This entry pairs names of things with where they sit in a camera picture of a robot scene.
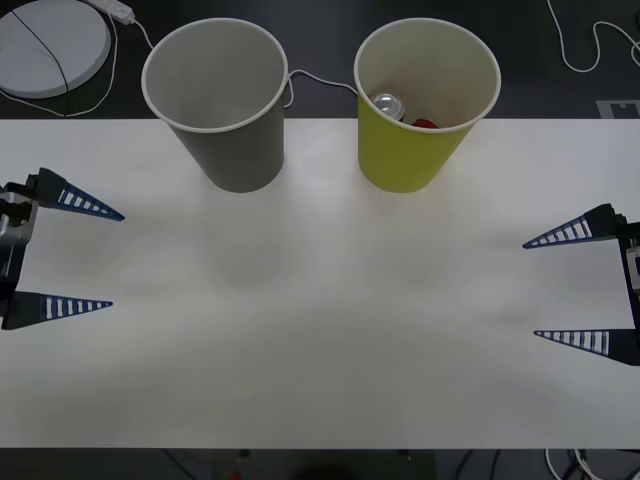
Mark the white cable bundle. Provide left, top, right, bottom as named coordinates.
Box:
left=543, top=448, right=604, bottom=480

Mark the round pale grey disc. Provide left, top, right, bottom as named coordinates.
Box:
left=0, top=0, right=113, bottom=100

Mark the white power strip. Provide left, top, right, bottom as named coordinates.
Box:
left=82, top=0, right=136, bottom=25

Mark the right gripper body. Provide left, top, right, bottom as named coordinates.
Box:
left=612, top=217, right=640, bottom=332

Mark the thin black cable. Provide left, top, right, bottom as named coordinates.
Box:
left=10, top=8, right=71, bottom=117

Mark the grey plastic bin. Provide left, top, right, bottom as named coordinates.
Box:
left=141, top=17, right=290, bottom=194

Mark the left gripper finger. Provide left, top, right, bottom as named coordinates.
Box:
left=33, top=166, right=126, bottom=223
left=1, top=290, right=115, bottom=332

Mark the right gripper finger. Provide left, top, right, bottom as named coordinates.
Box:
left=521, top=202, right=627, bottom=250
left=532, top=328, right=640, bottom=369

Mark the thin white cable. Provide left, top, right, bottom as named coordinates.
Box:
left=0, top=9, right=120, bottom=120

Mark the white power strip cable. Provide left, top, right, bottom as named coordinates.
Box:
left=130, top=17, right=359, bottom=109

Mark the white looping cable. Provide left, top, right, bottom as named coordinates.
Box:
left=546, top=0, right=640, bottom=74

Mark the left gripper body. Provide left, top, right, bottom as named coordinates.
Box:
left=0, top=172, right=42, bottom=307

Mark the silver-topped drink can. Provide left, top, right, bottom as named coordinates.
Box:
left=369, top=92, right=406, bottom=122

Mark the yellow-green plastic bin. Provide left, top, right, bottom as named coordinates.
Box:
left=352, top=17, right=502, bottom=195

